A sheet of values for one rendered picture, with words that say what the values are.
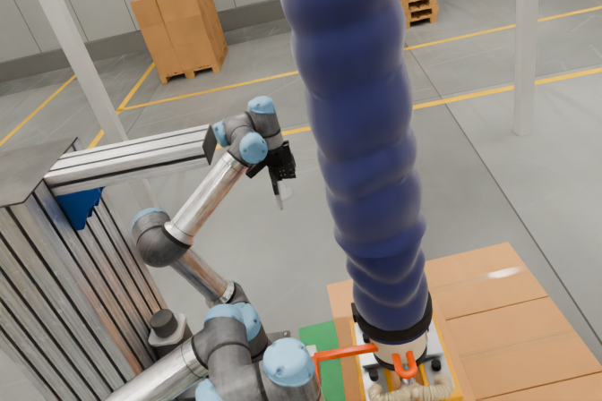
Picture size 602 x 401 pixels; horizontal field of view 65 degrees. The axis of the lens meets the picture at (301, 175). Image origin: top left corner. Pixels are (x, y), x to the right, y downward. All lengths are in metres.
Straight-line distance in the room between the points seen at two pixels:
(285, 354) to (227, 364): 0.11
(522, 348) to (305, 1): 1.82
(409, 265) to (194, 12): 6.98
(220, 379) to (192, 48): 7.44
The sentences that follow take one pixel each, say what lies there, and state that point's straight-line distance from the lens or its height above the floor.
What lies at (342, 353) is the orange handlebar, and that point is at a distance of 1.52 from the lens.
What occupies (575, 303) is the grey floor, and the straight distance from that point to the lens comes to 3.27.
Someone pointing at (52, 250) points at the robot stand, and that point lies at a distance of 1.01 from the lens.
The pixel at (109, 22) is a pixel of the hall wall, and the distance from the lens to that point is 11.29.
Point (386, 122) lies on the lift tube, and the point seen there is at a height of 1.95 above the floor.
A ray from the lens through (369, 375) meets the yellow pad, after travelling 1.58.
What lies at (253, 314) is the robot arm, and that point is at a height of 1.26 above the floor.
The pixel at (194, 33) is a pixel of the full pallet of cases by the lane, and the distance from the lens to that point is 8.00.
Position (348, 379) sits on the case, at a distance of 1.77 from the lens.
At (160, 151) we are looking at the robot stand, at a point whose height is 2.03.
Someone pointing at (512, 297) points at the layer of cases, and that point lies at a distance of 2.51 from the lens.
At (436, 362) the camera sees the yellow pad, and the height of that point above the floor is 1.10.
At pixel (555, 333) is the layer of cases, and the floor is 0.54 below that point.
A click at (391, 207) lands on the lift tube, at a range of 1.09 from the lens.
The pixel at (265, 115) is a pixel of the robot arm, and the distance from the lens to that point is 1.40.
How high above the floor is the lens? 2.40
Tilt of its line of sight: 32 degrees down
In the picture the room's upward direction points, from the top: 15 degrees counter-clockwise
